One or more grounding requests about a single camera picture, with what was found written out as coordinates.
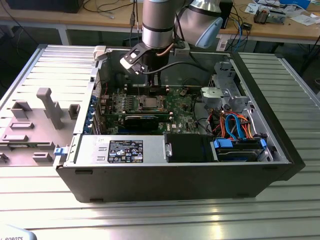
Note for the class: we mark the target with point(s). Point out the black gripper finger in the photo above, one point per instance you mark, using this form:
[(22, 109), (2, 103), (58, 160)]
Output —
[(150, 81), (159, 88)]

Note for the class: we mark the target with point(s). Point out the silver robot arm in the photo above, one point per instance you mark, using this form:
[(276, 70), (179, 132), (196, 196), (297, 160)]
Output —
[(157, 27)]

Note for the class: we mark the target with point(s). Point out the thin metal locking lever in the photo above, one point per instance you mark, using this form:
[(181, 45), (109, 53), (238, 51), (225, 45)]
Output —
[(138, 90)]

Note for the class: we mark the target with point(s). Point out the CPU socket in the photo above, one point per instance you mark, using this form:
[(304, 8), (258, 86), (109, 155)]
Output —
[(140, 108)]

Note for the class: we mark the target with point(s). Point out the blue slot retainer tab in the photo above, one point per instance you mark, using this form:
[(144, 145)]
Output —
[(87, 124), (93, 99), (90, 111)]

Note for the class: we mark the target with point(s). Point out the coin cell battery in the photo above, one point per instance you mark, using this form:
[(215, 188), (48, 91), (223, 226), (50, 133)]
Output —
[(184, 92)]

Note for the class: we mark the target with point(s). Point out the green motherboard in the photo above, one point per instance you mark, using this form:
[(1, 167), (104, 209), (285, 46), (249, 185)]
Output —
[(180, 112)]

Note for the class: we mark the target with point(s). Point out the black graphics card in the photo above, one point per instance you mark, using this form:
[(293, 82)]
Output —
[(141, 123)]

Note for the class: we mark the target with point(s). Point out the white plastic case latch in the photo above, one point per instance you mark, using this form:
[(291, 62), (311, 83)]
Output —
[(99, 52)]

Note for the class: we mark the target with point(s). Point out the silver metal latch plate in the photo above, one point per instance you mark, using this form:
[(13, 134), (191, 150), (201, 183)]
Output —
[(168, 150)]

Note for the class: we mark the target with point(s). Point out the silver perforated drive cage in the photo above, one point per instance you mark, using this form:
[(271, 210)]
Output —
[(221, 67)]

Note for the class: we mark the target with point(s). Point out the white printed tag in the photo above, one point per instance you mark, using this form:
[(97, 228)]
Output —
[(222, 45)]

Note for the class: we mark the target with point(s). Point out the silver power supply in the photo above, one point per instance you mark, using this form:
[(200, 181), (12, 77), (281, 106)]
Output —
[(90, 150)]

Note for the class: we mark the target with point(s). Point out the black PC case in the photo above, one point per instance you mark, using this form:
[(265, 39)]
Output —
[(150, 182)]

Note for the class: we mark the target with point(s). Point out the small black adapter box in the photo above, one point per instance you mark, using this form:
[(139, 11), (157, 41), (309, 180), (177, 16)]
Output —
[(247, 25)]

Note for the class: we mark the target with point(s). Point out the grey parts rack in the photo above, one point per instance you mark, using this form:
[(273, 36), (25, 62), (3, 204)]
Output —
[(52, 112)]

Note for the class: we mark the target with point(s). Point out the hard disk blue carrier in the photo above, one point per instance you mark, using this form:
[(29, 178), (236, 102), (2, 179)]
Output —
[(237, 156)]

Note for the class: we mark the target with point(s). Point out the white printed card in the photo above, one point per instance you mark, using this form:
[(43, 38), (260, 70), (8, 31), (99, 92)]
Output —
[(250, 8)]

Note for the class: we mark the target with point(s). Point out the dark cooler block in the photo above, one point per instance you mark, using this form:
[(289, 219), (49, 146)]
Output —
[(261, 17)]

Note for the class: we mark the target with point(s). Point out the blue plastic clip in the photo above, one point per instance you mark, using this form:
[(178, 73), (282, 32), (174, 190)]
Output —
[(58, 151)]

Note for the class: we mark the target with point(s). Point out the black computer box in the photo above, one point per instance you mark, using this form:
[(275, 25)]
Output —
[(42, 5)]

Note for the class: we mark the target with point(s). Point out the grey metal device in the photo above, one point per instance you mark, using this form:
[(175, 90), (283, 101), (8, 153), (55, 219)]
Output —
[(277, 17)]

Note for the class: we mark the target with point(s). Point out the blue cardboard box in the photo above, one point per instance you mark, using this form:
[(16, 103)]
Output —
[(295, 3)]

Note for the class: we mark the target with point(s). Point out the white paper sheets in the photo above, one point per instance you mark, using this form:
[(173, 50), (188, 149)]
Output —
[(303, 20)]

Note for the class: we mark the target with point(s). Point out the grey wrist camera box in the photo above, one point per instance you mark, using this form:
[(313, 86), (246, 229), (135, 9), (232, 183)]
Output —
[(182, 51)]

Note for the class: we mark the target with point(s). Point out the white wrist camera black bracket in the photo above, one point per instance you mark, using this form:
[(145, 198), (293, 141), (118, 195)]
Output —
[(127, 63)]

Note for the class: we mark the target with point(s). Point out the silver metal bracket box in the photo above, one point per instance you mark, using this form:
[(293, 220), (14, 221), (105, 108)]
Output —
[(211, 97)]

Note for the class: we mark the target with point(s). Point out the wooden desk white frame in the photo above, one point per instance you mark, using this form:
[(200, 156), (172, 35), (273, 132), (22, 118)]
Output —
[(275, 31), (100, 17)]

